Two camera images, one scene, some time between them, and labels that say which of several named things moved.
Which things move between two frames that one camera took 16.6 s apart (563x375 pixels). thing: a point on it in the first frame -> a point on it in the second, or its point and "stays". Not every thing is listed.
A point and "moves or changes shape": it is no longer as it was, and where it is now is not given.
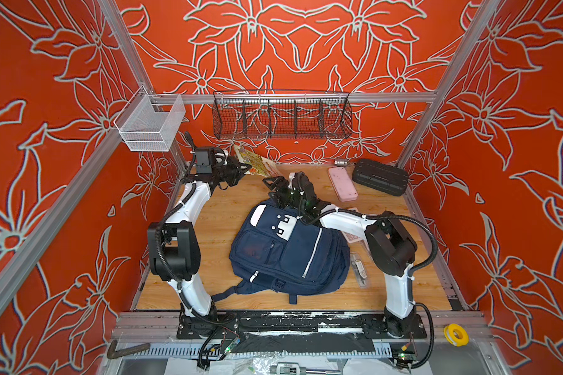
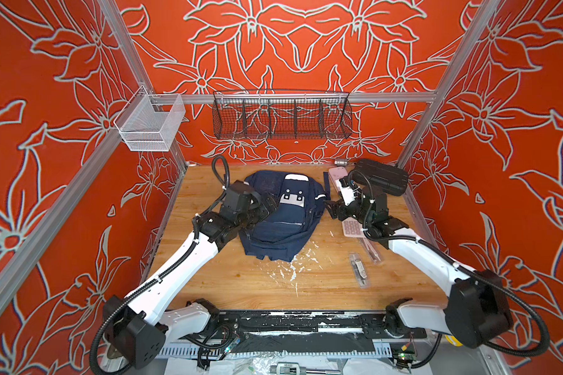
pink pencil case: x=342 y=183 stays
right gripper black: x=279 y=189 -> x=341 y=205
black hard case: x=381 y=176 stays
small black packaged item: x=359 y=269 stays
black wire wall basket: x=281 y=114 stays
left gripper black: x=234 y=166 -> x=264 y=209
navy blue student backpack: x=274 y=251 moves or changes shape
